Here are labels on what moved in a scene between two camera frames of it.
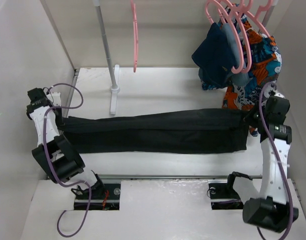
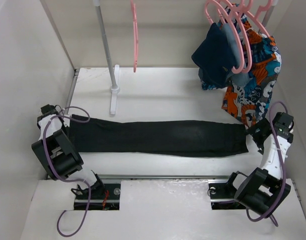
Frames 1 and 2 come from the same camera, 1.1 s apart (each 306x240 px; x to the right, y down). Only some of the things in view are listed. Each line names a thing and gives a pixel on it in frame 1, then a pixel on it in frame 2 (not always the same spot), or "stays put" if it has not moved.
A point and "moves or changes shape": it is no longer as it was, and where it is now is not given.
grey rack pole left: [97, 4] stays put
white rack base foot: [115, 91] stays put
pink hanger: [135, 34] stays put
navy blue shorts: [213, 58] stays put
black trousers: [189, 131] moves or changes shape
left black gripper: [59, 120] -> [70, 139]
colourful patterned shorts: [264, 62] stays put
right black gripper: [248, 117] -> [261, 125]
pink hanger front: [230, 18] stays put
